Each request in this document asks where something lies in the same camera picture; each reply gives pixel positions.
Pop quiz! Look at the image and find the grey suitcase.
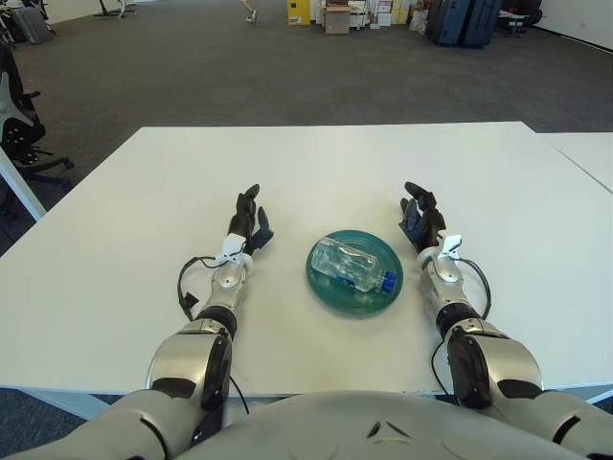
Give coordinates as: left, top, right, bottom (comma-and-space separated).
11, 7, 54, 45

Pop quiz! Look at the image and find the stack of white boxes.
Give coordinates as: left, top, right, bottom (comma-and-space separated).
349, 0, 413, 29

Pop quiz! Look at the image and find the green round plate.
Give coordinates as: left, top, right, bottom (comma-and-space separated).
305, 229, 405, 320

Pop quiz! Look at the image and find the black suitcase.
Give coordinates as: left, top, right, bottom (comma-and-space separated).
425, 0, 449, 47

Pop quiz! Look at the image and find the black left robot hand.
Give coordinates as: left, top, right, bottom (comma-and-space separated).
226, 183, 276, 256

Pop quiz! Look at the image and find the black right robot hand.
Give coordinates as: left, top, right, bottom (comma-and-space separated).
399, 180, 447, 253

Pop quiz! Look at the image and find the black wrist cable with connector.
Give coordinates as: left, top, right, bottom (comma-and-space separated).
457, 257, 493, 321
176, 256, 226, 321

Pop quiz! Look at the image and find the blue suitcase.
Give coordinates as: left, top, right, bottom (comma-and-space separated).
440, 0, 473, 47

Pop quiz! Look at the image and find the grey robot torso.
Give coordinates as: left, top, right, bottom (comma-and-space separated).
171, 390, 595, 460

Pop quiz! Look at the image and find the black office chair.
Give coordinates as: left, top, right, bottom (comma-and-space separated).
0, 42, 76, 193

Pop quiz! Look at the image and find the thin black elbow cable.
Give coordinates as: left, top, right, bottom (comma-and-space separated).
429, 342, 454, 397
228, 376, 251, 416

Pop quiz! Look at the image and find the clear bottle with blue cap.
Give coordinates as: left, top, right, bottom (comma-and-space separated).
310, 237, 397, 294

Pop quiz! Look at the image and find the brown cardboard box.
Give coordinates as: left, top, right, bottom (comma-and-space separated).
324, 5, 351, 35

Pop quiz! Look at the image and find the white slanted table leg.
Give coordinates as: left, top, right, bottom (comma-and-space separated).
0, 143, 48, 222

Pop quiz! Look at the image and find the yellow cabinet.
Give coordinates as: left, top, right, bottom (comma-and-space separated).
285, 0, 312, 25

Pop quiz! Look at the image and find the navy suitcase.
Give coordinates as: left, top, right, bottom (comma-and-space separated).
462, 0, 503, 48

